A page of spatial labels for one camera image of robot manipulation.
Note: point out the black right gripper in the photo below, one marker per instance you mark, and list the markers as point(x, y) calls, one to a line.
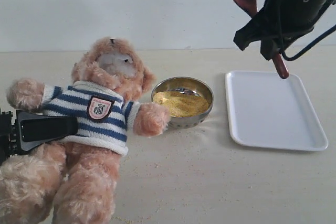
point(279, 24)

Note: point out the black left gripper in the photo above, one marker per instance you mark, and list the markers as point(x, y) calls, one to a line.
point(33, 131)

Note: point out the dark red wooden spoon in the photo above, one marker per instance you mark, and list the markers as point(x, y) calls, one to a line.
point(250, 8)

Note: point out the tan teddy bear striped sweater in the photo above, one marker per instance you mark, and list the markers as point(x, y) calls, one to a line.
point(74, 178)

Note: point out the white plastic tray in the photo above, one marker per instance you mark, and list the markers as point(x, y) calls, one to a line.
point(266, 111)

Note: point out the steel bowl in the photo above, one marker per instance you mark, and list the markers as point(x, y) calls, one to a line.
point(187, 85)

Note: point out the yellow millet grains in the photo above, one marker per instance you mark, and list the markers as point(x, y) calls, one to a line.
point(181, 105)

